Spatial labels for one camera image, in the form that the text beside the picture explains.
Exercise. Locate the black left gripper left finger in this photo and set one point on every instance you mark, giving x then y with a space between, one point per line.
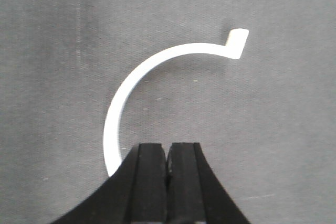
135 193

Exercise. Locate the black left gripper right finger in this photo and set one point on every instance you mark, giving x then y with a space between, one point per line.
194 193

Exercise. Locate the white curved PVC pipe clip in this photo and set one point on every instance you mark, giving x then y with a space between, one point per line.
232 49

